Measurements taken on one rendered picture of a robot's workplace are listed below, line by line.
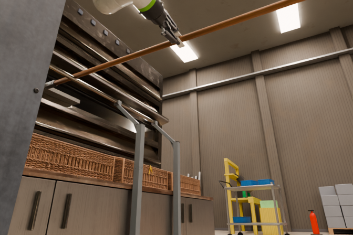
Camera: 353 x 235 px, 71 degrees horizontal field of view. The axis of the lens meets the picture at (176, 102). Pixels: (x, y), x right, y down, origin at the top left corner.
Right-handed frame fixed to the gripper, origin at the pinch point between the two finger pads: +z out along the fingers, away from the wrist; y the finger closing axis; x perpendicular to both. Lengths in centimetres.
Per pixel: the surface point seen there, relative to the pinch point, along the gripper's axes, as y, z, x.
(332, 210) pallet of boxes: 61, 679, 53
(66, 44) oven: -48, 12, -107
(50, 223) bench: 79, -12, -53
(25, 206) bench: 73, -24, -53
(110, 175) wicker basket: 55, 26, -60
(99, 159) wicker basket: 48, 16, -59
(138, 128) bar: 25, 36, -49
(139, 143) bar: 36, 36, -48
